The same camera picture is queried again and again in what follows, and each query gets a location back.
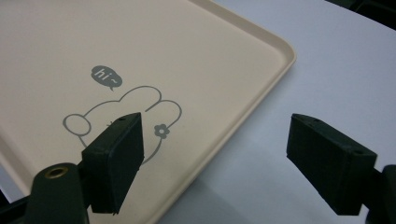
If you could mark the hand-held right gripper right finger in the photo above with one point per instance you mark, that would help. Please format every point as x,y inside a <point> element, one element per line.
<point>330,161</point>

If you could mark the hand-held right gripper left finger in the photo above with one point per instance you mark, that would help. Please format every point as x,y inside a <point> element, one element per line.
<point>115,161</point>

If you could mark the beige tray with rabbit print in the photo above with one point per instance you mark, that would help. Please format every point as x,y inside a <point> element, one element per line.
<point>186,46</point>

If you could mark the pale lavender table mat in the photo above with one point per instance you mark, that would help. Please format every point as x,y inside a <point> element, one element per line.
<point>327,77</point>

